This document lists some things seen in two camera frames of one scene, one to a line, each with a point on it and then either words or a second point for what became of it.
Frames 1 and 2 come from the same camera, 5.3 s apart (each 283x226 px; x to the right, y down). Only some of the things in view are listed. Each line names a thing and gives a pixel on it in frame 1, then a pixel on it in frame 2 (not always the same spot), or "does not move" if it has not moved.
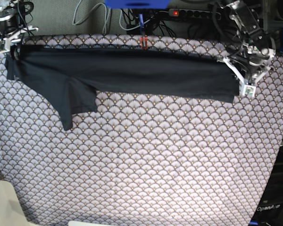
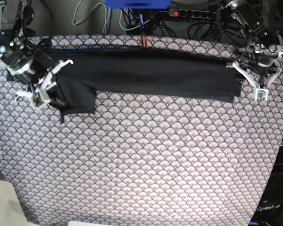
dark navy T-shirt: x=68 y=77 does not move
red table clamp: x=144 y=41 does not move
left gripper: x=12 y=36 -> x=43 y=81
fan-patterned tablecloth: x=139 y=160 does not move
